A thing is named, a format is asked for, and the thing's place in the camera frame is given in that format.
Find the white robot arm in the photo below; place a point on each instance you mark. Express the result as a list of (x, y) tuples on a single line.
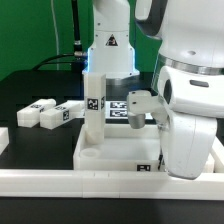
[(191, 33)]

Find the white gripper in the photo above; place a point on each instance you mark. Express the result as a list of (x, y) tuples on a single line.
[(193, 103)]

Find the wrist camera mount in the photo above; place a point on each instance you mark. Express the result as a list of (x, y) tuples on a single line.
[(139, 103)]

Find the white desk top tray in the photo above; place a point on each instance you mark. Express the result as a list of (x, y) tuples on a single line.
[(124, 149)]

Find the white fence bar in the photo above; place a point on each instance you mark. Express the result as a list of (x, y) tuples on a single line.
[(107, 184), (4, 138), (217, 153)]

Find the white front fence bar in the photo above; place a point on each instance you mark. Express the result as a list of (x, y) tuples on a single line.
[(107, 184)]

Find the white right fence bar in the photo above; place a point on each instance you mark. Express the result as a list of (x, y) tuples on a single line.
[(217, 153)]

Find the fiducial marker sheet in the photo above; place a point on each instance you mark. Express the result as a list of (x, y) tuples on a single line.
[(116, 110)]

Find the white left fence bar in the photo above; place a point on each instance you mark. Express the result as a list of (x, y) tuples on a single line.
[(4, 138)]

